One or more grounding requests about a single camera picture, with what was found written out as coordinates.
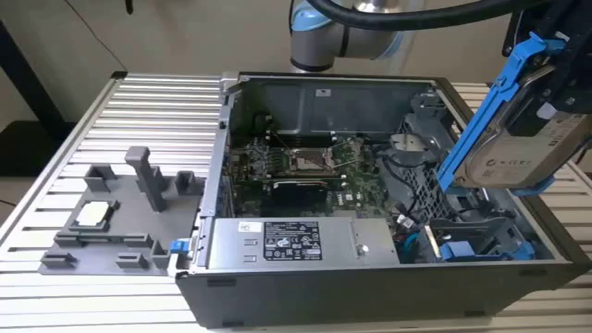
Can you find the open black PC case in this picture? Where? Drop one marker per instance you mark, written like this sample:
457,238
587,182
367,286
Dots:
351,298

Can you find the grey parts rack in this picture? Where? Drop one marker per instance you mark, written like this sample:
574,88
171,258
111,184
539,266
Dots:
134,222

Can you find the silver CPU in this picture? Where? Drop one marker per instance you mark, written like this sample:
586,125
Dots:
95,212

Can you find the grey perforated disk bay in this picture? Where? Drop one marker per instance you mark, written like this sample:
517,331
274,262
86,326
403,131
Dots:
417,180

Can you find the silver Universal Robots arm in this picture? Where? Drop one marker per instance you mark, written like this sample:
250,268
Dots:
315,41

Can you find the silver metal bracket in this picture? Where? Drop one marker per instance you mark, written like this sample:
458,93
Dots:
410,143

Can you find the green motherboard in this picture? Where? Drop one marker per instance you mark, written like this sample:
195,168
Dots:
366,187

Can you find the silver power supply unit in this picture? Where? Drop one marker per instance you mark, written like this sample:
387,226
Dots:
333,243

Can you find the black furniture frame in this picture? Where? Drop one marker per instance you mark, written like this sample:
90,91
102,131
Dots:
29,138

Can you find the blue case latch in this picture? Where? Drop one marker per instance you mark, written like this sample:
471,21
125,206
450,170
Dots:
179,246

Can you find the CPU socket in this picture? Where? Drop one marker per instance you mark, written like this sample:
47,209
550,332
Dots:
309,160

